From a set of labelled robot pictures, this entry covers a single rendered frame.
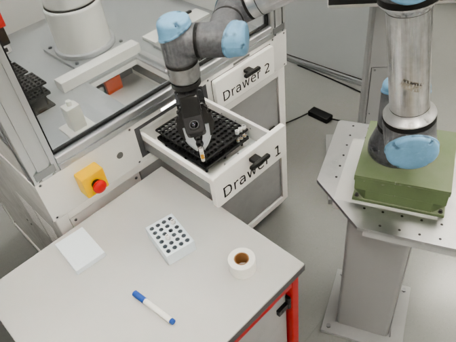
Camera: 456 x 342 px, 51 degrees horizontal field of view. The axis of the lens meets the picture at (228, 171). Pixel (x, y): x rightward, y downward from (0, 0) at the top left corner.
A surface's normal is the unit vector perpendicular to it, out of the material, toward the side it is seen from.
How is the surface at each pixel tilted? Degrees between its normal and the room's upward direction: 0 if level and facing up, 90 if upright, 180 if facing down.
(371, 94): 90
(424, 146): 98
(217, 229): 0
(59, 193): 90
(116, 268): 0
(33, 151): 90
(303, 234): 0
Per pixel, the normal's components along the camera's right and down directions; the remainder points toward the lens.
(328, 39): -0.66, 0.56
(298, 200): -0.11, -0.72
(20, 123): 0.70, 0.44
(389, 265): -0.37, 0.67
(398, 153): -0.11, 0.79
